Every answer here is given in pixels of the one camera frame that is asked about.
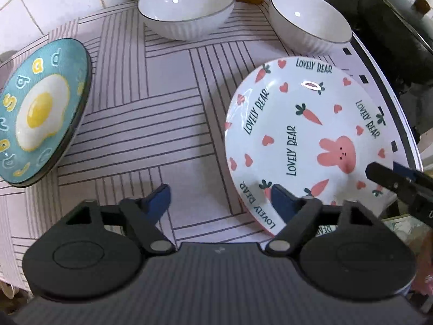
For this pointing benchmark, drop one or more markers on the white rabbit carrot plate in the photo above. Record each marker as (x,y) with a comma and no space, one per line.
(287,125)

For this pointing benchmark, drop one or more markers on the white ribbed bowl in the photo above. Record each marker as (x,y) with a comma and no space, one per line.
(307,20)
(186,3)

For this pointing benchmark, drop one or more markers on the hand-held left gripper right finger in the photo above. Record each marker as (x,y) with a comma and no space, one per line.
(282,200)

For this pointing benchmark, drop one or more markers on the pink cloth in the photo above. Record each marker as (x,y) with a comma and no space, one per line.
(425,270)

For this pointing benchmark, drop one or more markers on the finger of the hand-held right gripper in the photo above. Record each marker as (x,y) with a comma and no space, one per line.
(385,177)
(406,172)

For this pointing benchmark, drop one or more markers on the striped table mat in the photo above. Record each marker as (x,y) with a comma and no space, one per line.
(152,108)

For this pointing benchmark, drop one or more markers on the black pot with lid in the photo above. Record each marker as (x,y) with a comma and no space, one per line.
(379,40)

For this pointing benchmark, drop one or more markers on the glass wok lid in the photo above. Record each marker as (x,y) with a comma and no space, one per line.
(399,13)

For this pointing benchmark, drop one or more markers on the blue fried egg plate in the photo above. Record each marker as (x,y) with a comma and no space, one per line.
(44,108)

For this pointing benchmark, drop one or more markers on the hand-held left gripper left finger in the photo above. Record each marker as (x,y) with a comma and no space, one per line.
(158,200)

